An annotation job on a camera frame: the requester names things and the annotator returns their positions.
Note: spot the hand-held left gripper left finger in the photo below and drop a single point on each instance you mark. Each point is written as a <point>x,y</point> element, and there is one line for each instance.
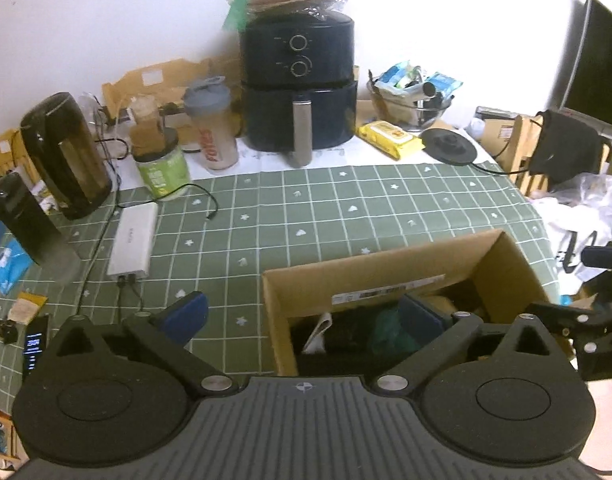
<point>186,312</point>

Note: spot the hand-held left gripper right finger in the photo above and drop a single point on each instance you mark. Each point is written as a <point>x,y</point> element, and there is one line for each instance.
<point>421,317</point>

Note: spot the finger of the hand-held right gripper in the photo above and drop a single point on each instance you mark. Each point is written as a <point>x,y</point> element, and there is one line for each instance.
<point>561,312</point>

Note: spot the teal mesh bath pouf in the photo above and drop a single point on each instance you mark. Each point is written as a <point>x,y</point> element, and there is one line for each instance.
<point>391,330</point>

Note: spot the cardboard box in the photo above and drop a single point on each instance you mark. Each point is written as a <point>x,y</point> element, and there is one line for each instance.
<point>386,265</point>

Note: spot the black soft pouch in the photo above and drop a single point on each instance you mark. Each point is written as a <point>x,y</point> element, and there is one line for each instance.
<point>351,330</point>

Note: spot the white cloth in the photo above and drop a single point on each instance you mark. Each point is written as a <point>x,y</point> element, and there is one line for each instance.
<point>318,332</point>

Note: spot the white shopping bag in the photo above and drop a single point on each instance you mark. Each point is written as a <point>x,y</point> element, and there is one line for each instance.
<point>566,230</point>

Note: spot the white power bank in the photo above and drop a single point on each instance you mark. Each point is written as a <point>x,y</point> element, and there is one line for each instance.
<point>133,240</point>

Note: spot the clear plastic bag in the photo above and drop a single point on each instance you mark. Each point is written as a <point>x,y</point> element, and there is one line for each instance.
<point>598,195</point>

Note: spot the green labelled jar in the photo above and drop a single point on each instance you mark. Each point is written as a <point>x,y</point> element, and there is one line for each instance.
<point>163,170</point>

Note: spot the green checked tablecloth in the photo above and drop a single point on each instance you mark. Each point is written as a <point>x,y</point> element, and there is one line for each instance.
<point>311,215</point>

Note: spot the black phone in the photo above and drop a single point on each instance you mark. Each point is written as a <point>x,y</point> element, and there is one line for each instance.
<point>36,345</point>

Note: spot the tan paper packet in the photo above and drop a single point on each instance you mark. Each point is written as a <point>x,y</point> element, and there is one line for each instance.
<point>28,310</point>

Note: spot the black cloth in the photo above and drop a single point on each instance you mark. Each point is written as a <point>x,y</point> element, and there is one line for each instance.
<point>566,150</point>

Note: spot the wooden chair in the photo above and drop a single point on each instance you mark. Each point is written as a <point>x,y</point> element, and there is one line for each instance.
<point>516,145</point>

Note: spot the black kettle base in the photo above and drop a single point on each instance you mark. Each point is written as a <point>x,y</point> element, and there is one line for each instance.
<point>448,145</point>

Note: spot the black tumbler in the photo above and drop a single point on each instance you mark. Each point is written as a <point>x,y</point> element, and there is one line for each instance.
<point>33,225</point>

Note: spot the white printed table cover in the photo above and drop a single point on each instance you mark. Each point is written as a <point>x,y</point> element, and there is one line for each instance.
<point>346,157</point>

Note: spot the yellow wet wipes pack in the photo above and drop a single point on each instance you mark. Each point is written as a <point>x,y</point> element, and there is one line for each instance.
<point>388,137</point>

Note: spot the blue packet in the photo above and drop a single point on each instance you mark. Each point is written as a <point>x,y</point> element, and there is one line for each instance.
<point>8,265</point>

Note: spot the grey shaker bottle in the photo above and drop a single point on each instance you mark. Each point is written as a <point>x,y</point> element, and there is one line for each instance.
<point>213,125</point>

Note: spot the black electric kettle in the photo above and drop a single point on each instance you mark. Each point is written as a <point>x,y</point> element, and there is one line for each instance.
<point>66,155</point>

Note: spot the glass bowl with clutter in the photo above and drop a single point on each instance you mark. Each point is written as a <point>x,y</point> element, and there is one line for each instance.
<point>413,97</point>

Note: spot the flattened cardboard sheet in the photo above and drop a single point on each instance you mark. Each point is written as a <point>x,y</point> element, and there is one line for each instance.
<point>151,77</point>

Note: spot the black air fryer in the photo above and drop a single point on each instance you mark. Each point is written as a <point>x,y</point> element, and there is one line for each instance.
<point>298,90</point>

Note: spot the black monitor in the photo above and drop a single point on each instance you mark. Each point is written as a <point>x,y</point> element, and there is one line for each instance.
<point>596,65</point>

